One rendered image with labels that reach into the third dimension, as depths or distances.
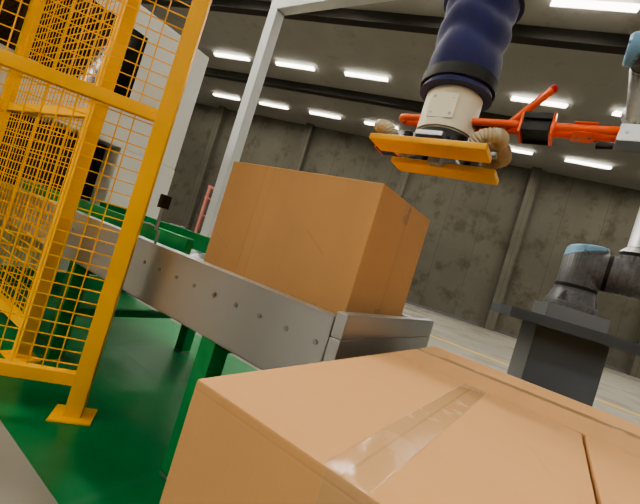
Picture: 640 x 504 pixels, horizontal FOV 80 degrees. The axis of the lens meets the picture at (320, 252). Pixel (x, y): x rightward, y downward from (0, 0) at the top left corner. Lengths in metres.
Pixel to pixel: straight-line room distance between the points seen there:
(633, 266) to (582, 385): 0.48
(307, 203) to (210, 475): 0.82
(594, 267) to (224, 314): 1.41
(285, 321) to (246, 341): 0.13
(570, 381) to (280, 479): 1.49
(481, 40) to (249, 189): 0.82
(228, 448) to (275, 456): 0.06
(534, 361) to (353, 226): 1.00
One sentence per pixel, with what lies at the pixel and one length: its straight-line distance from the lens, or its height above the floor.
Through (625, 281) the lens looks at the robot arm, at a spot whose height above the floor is 0.96.
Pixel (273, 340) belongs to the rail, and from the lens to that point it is 0.97.
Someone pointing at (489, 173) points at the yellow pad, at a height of 1.10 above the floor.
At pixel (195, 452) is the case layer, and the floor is 0.47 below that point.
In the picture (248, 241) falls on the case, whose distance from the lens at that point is 1.25.
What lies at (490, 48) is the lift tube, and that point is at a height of 1.43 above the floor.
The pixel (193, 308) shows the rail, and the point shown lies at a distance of 1.18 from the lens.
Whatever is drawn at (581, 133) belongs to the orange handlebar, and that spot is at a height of 1.21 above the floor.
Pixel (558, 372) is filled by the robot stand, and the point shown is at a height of 0.56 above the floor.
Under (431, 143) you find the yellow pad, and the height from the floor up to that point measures 1.10.
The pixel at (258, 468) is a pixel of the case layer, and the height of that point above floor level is 0.50.
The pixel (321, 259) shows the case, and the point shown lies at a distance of 1.06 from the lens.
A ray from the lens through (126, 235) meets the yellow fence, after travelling 1.33.
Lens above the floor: 0.72
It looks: 1 degrees up
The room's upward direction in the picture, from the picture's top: 17 degrees clockwise
